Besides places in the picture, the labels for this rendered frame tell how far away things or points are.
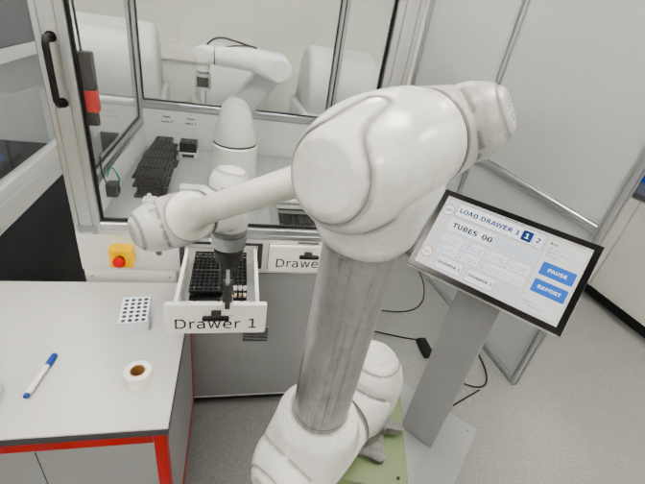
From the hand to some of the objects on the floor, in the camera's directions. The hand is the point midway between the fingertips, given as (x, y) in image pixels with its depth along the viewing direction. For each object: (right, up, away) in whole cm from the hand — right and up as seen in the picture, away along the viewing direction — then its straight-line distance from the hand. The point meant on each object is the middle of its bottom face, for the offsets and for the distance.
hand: (226, 305), depth 110 cm
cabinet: (-26, -36, +117) cm, 125 cm away
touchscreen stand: (+71, -77, +76) cm, 129 cm away
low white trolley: (-57, -76, +42) cm, 104 cm away
